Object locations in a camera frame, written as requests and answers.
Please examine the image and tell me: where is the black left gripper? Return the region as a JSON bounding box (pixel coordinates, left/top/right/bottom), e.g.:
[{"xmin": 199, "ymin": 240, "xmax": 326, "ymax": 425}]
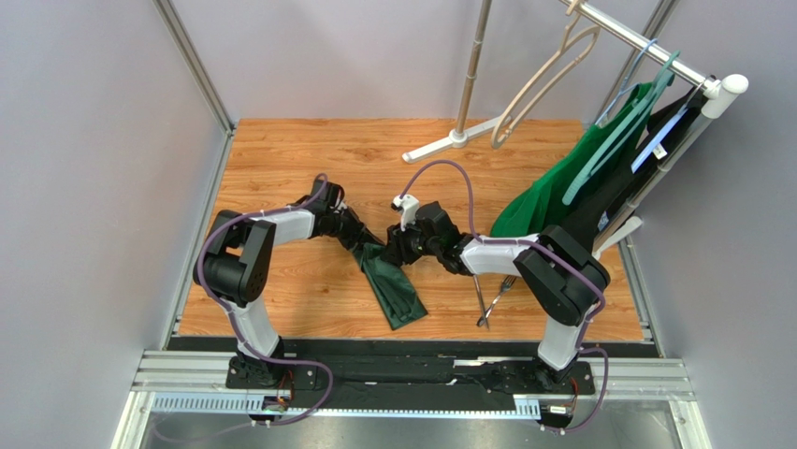
[{"xmin": 326, "ymin": 207, "xmax": 385, "ymax": 253}]

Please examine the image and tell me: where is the dark green cloth napkin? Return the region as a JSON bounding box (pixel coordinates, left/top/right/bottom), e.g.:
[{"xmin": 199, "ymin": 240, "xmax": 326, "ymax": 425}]
[{"xmin": 354, "ymin": 243, "xmax": 428, "ymax": 330}]

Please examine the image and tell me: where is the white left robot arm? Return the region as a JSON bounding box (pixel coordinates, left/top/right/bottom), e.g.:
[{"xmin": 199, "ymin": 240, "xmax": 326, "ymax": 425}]
[{"xmin": 193, "ymin": 173, "xmax": 383, "ymax": 377}]

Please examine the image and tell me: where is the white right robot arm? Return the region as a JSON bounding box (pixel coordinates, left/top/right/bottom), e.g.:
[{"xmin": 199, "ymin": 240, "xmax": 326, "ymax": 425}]
[{"xmin": 383, "ymin": 195, "xmax": 610, "ymax": 371}]

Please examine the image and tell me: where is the silver fork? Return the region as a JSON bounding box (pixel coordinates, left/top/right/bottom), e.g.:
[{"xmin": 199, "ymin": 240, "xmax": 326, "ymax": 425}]
[{"xmin": 476, "ymin": 276, "xmax": 517, "ymax": 326}]

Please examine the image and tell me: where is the bright green t-shirt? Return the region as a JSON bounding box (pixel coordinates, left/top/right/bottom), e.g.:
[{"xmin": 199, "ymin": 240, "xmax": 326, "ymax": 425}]
[{"xmin": 489, "ymin": 82, "xmax": 653, "ymax": 239}]

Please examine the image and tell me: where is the metal rack upright pole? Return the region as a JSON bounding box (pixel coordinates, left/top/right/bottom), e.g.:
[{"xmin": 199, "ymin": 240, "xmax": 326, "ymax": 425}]
[{"xmin": 454, "ymin": 0, "xmax": 493, "ymax": 133}]

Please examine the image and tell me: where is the blue clothes hanger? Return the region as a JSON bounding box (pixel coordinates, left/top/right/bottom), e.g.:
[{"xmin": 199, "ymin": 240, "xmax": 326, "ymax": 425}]
[{"xmin": 594, "ymin": 37, "xmax": 658, "ymax": 126}]

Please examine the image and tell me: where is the black garment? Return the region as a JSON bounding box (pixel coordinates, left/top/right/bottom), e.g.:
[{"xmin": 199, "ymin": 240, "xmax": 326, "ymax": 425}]
[{"xmin": 560, "ymin": 94, "xmax": 707, "ymax": 249}]

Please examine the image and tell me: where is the beige clothes hanger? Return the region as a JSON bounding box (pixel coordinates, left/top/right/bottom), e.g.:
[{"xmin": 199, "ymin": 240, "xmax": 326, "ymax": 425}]
[{"xmin": 490, "ymin": 1, "xmax": 601, "ymax": 150}]

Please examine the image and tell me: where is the teal clothes hanger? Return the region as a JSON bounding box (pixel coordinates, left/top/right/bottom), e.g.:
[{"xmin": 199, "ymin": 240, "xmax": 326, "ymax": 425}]
[{"xmin": 562, "ymin": 51, "xmax": 680, "ymax": 206}]

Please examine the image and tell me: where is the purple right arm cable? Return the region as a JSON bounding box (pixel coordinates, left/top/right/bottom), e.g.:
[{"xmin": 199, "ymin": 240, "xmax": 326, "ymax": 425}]
[{"xmin": 398, "ymin": 159, "xmax": 612, "ymax": 435}]

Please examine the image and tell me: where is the metal clothes rack rail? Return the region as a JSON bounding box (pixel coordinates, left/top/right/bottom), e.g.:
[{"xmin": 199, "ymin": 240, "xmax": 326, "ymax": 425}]
[{"xmin": 561, "ymin": 1, "xmax": 749, "ymax": 120}]

